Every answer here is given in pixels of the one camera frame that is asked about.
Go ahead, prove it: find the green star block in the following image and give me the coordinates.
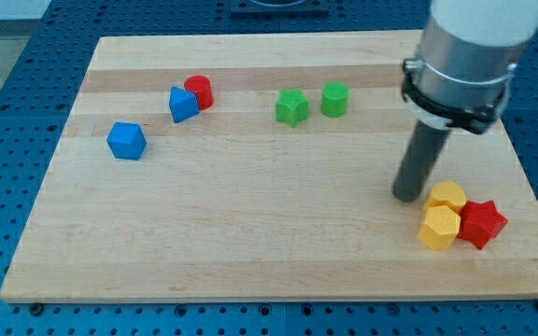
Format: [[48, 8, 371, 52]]
[[275, 88, 309, 128]]

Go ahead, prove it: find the blue cube block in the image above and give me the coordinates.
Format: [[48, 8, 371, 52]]
[[106, 121, 147, 161]]

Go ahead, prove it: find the red cylinder block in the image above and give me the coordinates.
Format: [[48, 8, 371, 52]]
[[184, 75, 214, 110]]

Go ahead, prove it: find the wooden board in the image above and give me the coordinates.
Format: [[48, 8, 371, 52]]
[[0, 30, 538, 303]]

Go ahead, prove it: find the yellow hexagon block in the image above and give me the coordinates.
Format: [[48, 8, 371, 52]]
[[418, 205, 460, 250]]

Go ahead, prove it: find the green cylinder block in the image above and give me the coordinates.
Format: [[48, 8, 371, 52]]
[[320, 81, 349, 118]]

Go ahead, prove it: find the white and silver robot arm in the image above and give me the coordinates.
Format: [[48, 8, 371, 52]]
[[402, 0, 538, 134]]

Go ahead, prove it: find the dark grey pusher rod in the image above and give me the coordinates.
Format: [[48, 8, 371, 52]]
[[391, 120, 450, 203]]

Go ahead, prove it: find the blue triangle block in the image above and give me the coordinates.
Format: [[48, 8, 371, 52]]
[[169, 87, 200, 123]]

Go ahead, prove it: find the yellow cylinder block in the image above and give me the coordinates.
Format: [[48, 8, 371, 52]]
[[423, 180, 467, 214]]

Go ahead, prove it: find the red star block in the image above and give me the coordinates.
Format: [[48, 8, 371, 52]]
[[457, 200, 508, 250]]

